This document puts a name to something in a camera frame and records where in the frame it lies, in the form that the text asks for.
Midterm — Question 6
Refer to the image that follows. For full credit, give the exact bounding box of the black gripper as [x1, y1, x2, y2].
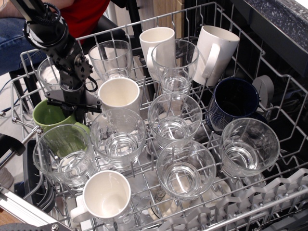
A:
[45, 83, 102, 122]

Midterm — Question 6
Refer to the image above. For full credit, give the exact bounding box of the green ceramic mug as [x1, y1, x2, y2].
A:
[32, 100, 90, 157]

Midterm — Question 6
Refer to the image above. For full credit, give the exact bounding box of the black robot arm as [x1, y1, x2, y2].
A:
[13, 0, 102, 122]

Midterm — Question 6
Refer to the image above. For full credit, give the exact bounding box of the white mug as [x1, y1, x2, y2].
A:
[70, 170, 131, 223]
[193, 26, 240, 87]
[139, 27, 175, 81]
[94, 77, 141, 113]

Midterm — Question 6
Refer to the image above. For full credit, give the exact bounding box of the white mug front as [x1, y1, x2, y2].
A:
[70, 170, 131, 223]

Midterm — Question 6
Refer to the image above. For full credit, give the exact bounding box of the white mug back centre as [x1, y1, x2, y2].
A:
[139, 27, 175, 81]

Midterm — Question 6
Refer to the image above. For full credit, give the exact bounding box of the white mug back right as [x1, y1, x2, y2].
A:
[193, 26, 240, 87]

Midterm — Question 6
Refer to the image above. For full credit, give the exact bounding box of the dark blue mug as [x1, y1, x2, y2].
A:
[205, 77, 268, 134]

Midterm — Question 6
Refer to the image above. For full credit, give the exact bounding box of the clear glass front left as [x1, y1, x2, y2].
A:
[33, 123, 97, 192]

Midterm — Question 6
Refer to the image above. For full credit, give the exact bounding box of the clear glass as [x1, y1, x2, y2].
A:
[156, 140, 216, 201]
[37, 57, 84, 103]
[151, 39, 199, 94]
[219, 118, 280, 178]
[148, 92, 203, 149]
[33, 123, 97, 192]
[90, 108, 146, 170]
[88, 40, 132, 81]

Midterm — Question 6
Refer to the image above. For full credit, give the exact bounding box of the clear glass back left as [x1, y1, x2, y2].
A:
[37, 57, 84, 103]

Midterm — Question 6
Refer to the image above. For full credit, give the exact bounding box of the clear glass centre left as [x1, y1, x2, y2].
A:
[90, 108, 146, 170]

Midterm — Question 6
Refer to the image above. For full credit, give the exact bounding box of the clear glass back middle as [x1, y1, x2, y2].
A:
[88, 40, 132, 81]

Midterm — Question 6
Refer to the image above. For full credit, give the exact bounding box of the black clamp with metal screw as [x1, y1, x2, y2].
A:
[0, 126, 43, 169]

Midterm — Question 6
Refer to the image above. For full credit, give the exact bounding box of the person in red shirt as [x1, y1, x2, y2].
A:
[0, 0, 110, 75]

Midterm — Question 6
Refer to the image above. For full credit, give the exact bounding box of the black chair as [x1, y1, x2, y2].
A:
[9, 16, 125, 112]

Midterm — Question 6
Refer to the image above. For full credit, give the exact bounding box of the clear glass back right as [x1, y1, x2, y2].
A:
[151, 39, 199, 94]

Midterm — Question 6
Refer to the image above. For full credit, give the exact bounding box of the clear glass front centre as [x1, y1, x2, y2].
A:
[156, 140, 216, 201]

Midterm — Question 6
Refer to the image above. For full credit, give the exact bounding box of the grey plastic rack roller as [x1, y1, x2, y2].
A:
[252, 75, 274, 107]

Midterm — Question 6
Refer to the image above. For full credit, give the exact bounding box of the dark speckled countertop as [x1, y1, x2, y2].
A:
[232, 0, 308, 78]

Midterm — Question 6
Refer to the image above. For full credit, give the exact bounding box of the grey wire dishwasher rack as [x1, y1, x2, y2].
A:
[23, 0, 308, 231]

